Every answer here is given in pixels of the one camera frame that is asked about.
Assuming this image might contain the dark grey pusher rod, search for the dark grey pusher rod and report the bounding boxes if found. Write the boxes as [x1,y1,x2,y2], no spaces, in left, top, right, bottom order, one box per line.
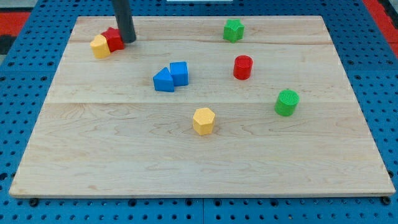
[111,0,136,44]

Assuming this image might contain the light wooden board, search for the light wooden board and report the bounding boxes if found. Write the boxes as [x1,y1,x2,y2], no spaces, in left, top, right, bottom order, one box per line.
[9,16,396,198]

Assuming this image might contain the yellow hexagon block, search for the yellow hexagon block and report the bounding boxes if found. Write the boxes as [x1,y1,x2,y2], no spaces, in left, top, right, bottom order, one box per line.
[192,108,215,136]

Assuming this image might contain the red cylinder block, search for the red cylinder block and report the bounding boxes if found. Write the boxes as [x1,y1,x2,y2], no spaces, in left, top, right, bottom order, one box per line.
[233,55,253,80]

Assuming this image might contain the blue cube block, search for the blue cube block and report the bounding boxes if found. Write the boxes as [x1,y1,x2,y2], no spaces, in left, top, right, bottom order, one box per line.
[170,62,188,86]

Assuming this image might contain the red star block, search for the red star block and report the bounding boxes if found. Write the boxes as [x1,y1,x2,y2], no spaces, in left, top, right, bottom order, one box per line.
[101,27,124,52]

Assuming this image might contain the green star block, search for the green star block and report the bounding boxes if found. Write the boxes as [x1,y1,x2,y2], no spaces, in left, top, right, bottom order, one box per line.
[223,19,245,43]

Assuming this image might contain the blue triangle block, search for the blue triangle block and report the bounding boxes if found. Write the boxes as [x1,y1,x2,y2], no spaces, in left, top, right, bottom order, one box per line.
[152,67,174,92]

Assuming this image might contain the green cylinder block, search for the green cylinder block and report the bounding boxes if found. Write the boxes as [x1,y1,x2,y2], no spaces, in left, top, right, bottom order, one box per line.
[274,89,300,116]

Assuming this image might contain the yellow heart block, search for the yellow heart block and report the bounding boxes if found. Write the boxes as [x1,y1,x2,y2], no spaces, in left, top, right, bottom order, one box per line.
[90,34,111,58]

